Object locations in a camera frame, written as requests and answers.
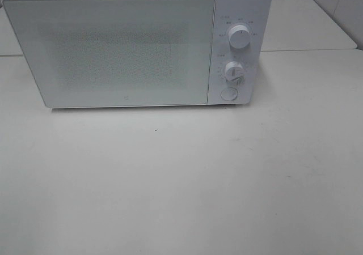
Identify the white microwave door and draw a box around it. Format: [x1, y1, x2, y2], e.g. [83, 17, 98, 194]
[5, 0, 214, 108]

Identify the white timer knob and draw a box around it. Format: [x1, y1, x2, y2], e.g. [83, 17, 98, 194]
[224, 61, 244, 82]

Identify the round white door button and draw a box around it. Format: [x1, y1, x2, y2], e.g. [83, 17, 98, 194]
[221, 87, 238, 101]

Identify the upper white power knob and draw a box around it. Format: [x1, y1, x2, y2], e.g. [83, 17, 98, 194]
[227, 23, 251, 49]

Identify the white microwave oven body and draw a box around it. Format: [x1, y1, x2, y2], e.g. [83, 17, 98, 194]
[2, 0, 271, 108]

